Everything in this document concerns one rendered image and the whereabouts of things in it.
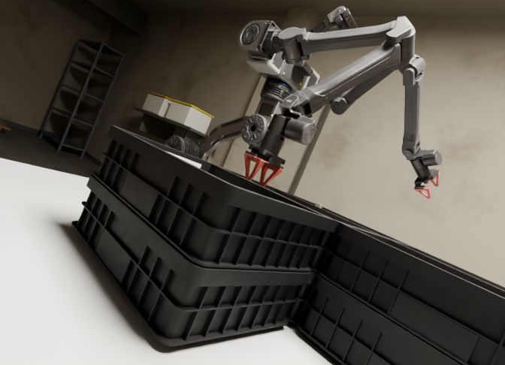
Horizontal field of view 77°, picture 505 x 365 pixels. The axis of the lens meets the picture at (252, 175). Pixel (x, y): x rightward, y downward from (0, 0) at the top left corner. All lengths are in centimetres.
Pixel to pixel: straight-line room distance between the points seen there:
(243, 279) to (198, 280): 9
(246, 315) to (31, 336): 29
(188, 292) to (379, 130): 270
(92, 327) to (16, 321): 8
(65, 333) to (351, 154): 276
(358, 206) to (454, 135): 90
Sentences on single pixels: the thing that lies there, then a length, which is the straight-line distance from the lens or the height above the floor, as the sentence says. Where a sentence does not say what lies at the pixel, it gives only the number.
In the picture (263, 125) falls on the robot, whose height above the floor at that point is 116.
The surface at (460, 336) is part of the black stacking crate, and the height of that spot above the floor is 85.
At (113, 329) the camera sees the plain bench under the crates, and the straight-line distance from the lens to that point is 48.
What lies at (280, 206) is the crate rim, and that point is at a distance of 47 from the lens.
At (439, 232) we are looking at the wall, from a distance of 274.
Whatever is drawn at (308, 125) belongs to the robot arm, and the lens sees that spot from 84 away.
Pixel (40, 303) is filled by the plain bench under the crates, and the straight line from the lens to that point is 50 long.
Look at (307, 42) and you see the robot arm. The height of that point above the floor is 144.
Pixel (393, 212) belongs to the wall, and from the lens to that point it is 280.
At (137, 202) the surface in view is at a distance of 55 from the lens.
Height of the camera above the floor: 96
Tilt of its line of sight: 1 degrees down
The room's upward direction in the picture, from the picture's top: 23 degrees clockwise
